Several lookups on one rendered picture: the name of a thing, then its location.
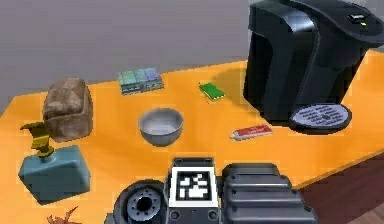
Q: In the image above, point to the brown bread loaf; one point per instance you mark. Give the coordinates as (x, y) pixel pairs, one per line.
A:
(68, 106)

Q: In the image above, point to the green card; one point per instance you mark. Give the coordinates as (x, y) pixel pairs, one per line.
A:
(211, 90)

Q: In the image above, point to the red white tube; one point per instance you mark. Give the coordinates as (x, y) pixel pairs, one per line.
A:
(251, 132)

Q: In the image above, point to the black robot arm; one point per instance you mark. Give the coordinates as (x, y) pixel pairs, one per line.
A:
(253, 196)

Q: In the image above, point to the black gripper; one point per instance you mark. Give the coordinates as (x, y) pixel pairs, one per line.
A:
(141, 203)

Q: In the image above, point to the grey bowl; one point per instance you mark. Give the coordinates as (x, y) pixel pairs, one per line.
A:
(160, 126)

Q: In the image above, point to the blue green sponge pack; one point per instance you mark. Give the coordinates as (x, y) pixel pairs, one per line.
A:
(140, 80)

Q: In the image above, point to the black coffee machine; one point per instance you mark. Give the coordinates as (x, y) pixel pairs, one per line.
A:
(293, 60)

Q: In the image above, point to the blue spray bottle yellow nozzle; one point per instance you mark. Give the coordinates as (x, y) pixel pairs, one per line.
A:
(55, 173)

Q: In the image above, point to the orange spiky object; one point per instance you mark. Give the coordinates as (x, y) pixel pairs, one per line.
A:
(63, 218)

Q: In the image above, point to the orange table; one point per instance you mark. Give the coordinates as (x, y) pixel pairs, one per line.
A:
(206, 133)

